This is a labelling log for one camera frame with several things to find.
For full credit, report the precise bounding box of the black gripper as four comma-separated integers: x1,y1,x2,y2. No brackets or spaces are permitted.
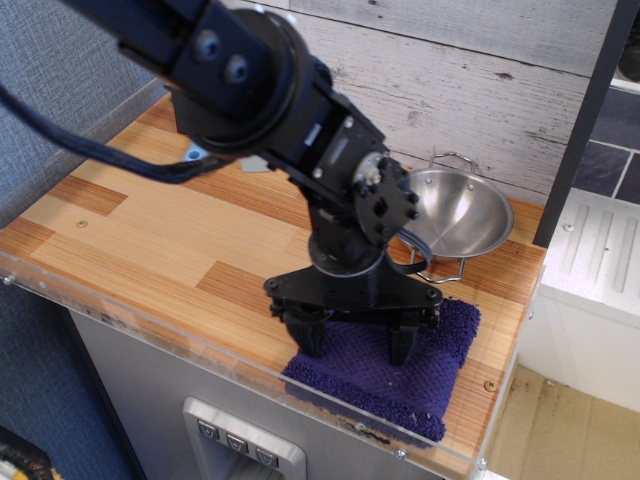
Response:
264,253,442,366

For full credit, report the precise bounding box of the purple terry cloth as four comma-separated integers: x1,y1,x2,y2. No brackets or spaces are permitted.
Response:
282,299,481,442

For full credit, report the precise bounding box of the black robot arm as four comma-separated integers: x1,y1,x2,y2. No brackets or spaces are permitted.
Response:
73,1,442,365

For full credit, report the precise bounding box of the stainless steel pot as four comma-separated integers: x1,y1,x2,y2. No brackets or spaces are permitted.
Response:
399,152,514,284

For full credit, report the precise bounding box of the clear acrylic front guard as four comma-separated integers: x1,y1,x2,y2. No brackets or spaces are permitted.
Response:
1,246,533,479

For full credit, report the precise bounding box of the silver dispenser button panel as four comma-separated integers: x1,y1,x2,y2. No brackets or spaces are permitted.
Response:
183,397,307,479

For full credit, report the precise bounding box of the light grey cube block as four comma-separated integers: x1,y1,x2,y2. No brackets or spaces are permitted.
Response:
240,156,270,173

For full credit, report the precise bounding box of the white toy sink counter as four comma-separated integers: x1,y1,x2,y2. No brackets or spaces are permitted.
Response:
519,189,639,411

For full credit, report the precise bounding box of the yellow black object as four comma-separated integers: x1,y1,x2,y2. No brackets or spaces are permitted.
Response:
1,441,62,480

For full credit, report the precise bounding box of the black braided cable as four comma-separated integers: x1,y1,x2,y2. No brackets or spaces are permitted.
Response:
0,82,236,184

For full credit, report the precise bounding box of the dark grey right post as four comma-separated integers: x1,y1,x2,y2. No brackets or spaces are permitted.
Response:
533,0,639,248

